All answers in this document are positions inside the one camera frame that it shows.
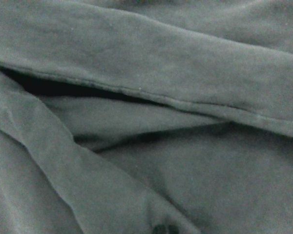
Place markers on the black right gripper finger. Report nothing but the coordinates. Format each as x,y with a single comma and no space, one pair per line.
165,229

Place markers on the black graphic t-shirt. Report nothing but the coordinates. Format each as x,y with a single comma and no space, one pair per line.
120,115

